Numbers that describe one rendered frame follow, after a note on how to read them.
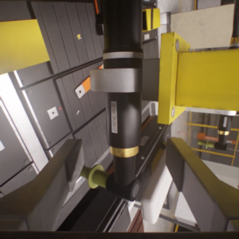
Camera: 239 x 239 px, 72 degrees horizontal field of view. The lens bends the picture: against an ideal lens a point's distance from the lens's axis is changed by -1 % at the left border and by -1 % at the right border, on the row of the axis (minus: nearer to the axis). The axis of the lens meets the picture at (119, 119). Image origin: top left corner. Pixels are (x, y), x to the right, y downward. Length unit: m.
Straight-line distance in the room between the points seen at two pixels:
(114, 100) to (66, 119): 0.24
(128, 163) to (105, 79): 0.12
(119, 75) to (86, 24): 0.32
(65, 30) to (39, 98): 0.16
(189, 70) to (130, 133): 0.10
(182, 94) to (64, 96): 0.29
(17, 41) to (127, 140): 0.24
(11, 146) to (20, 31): 0.20
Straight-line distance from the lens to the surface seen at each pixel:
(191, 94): 0.17
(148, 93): 0.17
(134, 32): 0.21
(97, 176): 0.29
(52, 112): 0.40
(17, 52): 0.33
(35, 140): 0.40
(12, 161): 0.38
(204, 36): 4.53
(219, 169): 6.40
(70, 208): 0.55
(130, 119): 0.21
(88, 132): 0.48
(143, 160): 0.64
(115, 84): 0.18
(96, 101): 0.49
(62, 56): 0.41
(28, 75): 0.37
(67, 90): 0.41
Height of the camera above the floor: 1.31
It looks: 30 degrees down
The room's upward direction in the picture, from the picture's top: 98 degrees clockwise
